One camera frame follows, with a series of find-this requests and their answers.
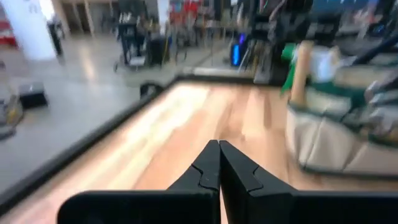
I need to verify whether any white column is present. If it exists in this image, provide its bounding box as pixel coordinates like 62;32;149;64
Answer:
0;0;57;62

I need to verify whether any red white barrier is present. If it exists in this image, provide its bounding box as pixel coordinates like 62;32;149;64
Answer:
0;19;17;48

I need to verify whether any white green spray bottle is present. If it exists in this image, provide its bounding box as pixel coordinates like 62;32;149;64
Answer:
281;42;340;94

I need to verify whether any black bin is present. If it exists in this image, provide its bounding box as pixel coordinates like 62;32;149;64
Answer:
147;34;171;67

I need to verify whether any beige green canvas gardening bag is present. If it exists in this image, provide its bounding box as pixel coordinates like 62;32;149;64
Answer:
284;65;398;181

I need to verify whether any red shelf rack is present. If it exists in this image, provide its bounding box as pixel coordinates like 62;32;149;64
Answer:
169;0;205;25

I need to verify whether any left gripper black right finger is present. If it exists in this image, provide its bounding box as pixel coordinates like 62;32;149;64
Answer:
220;140;398;224

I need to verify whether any black metal table frame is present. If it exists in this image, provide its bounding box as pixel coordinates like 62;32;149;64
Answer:
0;67;282;217

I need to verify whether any blue glowing device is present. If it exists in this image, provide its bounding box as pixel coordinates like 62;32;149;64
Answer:
229;32;243;67

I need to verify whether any garden tool grooved wooden handle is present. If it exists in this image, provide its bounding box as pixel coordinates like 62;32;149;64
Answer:
290;40;313;107

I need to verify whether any black floor box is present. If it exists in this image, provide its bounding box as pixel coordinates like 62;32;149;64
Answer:
17;82;50;109

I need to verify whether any black clamp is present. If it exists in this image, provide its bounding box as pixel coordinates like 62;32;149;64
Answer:
139;80;165;100

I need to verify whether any black cart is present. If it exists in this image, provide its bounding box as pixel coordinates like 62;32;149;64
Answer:
116;21;147;68

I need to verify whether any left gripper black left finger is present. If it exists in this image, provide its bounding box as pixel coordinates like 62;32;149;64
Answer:
57;139;221;224

